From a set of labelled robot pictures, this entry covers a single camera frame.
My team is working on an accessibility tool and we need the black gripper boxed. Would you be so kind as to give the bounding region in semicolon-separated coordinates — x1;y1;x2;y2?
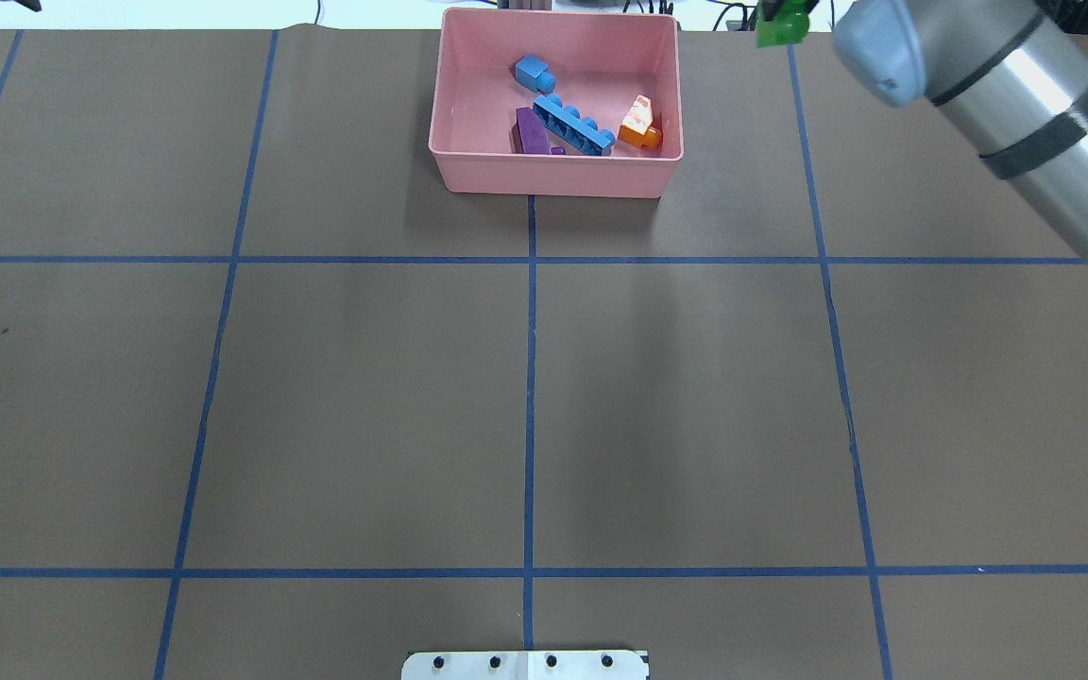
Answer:
759;0;819;22

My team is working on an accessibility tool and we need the green block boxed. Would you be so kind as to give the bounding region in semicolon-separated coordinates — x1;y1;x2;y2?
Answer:
756;4;809;48

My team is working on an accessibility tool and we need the orange slope block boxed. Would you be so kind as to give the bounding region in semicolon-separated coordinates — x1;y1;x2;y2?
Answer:
616;94;662;150

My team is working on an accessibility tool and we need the long blue four-stud block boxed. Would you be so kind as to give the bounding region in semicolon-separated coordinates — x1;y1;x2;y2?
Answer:
532;92;617;158

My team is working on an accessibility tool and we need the small blue block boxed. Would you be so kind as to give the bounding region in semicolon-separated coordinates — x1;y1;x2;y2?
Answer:
511;53;556;95

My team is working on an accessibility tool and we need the purple slope block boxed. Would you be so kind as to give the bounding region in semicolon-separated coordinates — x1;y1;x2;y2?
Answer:
511;107;567;156

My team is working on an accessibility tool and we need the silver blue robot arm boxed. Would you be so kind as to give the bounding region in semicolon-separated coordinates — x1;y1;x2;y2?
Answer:
830;1;1088;264

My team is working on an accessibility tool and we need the pink plastic box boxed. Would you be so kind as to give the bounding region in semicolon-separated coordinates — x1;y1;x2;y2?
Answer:
428;8;684;199

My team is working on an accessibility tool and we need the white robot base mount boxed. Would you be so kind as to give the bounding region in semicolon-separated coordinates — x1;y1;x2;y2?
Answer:
400;650;652;679

